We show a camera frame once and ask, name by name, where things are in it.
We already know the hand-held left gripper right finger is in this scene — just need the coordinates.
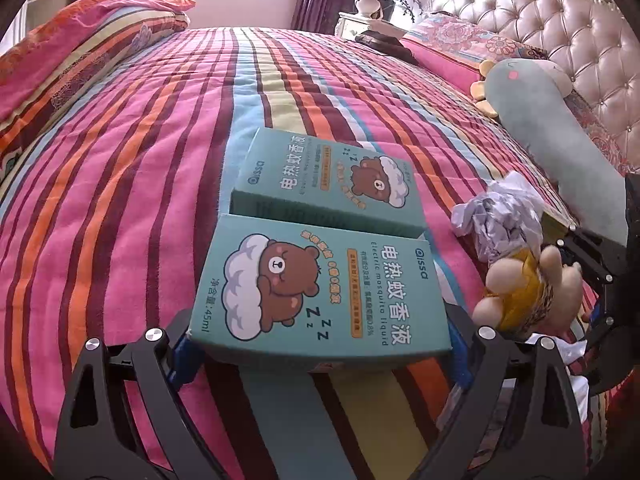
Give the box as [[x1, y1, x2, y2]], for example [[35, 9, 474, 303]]
[[425, 302, 586, 480]]

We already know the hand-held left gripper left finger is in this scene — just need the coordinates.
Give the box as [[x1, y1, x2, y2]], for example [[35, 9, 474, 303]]
[[52, 310, 211, 480]]

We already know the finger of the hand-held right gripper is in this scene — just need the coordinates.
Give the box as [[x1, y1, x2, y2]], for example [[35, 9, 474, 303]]
[[555, 227, 628, 286], [585, 265, 640, 396]]

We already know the beige bear plush toy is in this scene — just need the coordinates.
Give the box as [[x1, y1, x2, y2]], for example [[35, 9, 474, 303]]
[[472, 245, 583, 338]]

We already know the teal bear print box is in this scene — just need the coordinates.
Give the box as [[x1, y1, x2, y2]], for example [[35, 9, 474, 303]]
[[187, 126, 453, 373]]

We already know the white crumpled sheet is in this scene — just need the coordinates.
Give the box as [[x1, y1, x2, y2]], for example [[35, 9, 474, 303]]
[[530, 332, 591, 401]]

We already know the pink floral pillow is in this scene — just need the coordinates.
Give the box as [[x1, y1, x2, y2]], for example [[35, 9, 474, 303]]
[[400, 14, 548, 96], [562, 92, 640, 176]]

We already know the crumpled white paper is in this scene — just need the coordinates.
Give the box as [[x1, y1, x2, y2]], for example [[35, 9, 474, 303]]
[[450, 171, 546, 263]]

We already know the long teal plush toy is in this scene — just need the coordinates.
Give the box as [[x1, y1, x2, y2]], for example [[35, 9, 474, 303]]
[[470, 57, 631, 246]]

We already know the striped bedspread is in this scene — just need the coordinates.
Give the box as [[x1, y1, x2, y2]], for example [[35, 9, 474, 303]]
[[0, 25, 640, 480]]

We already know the tufted headboard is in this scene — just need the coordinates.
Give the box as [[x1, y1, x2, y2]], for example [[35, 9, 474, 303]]
[[430, 0, 640, 176]]

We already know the dark flat object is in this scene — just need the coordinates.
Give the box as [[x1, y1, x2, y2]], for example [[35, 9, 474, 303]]
[[355, 30, 421, 66]]

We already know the folded colourful quilt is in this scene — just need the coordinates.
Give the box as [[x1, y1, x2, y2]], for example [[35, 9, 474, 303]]
[[0, 0, 196, 161]]

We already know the white nightstand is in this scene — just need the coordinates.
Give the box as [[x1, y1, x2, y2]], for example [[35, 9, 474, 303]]
[[335, 10, 408, 41]]

